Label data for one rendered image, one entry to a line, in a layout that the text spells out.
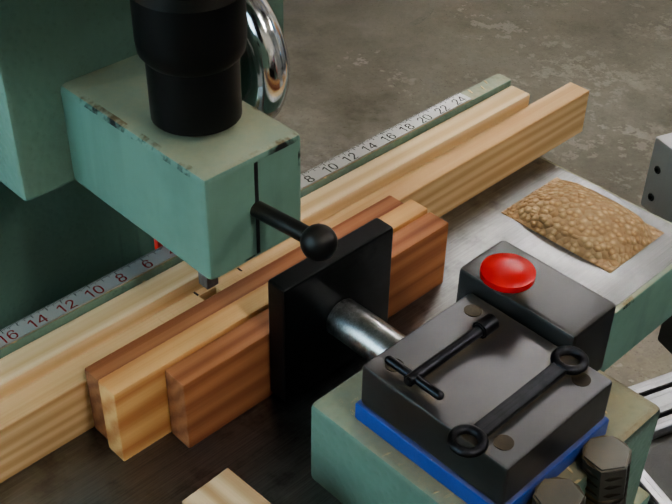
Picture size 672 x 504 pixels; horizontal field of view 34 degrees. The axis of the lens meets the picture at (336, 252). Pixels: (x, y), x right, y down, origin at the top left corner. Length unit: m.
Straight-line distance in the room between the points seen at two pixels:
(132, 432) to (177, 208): 0.13
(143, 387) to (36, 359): 0.07
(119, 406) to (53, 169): 0.16
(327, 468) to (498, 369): 0.12
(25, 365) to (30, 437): 0.04
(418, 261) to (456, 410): 0.21
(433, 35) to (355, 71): 0.30
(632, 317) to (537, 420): 0.27
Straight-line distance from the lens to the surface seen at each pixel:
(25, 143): 0.67
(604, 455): 0.58
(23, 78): 0.65
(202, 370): 0.63
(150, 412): 0.65
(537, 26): 3.18
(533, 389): 0.56
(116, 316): 0.68
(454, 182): 0.83
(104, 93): 0.65
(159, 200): 0.62
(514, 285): 0.59
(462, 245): 0.81
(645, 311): 0.82
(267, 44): 0.75
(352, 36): 3.05
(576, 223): 0.82
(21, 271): 0.85
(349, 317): 0.65
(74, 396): 0.66
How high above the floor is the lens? 1.39
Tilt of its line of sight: 38 degrees down
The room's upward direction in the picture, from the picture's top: 1 degrees clockwise
